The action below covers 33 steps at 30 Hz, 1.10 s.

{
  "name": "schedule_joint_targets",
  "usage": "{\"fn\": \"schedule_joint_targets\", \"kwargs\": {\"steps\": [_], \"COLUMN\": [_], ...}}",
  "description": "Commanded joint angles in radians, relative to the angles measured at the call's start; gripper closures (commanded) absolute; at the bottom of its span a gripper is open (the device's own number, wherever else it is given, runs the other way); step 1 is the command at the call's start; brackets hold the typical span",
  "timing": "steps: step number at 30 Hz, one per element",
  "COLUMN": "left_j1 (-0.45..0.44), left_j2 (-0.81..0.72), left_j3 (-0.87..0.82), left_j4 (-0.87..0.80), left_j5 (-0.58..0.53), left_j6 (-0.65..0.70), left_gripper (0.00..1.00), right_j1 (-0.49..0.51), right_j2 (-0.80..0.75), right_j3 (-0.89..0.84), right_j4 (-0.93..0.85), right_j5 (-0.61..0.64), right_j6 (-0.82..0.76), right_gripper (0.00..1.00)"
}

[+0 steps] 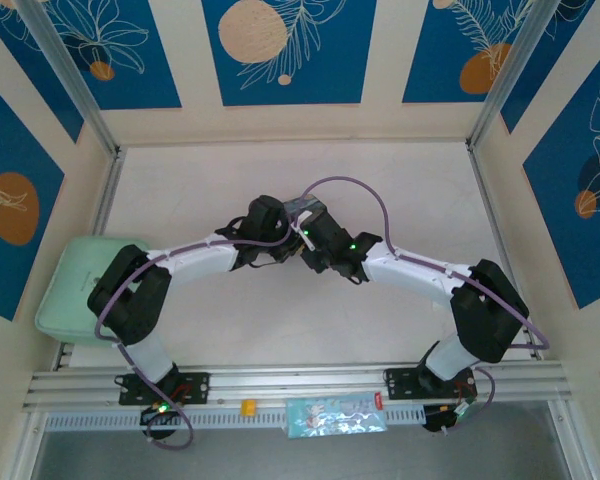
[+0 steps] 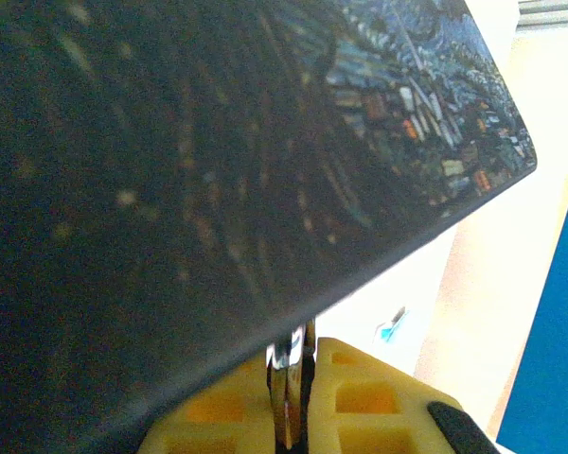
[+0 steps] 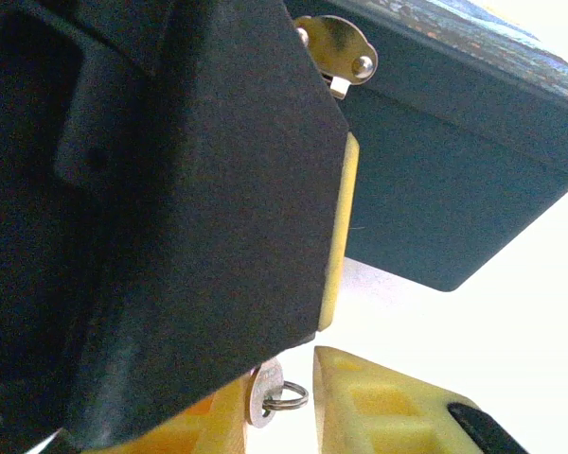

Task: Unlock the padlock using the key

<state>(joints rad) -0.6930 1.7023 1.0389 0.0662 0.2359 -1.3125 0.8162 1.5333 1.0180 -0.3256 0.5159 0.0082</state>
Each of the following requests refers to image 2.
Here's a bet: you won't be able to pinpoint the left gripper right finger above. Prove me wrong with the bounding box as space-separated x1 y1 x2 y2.
306 335 504 454

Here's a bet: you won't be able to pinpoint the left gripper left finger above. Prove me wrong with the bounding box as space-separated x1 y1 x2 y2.
135 353 279 454

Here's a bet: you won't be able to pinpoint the aluminium side rail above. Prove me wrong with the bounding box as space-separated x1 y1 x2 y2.
515 0 568 32

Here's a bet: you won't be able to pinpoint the starry night tin box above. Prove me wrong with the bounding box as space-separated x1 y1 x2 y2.
0 0 539 454

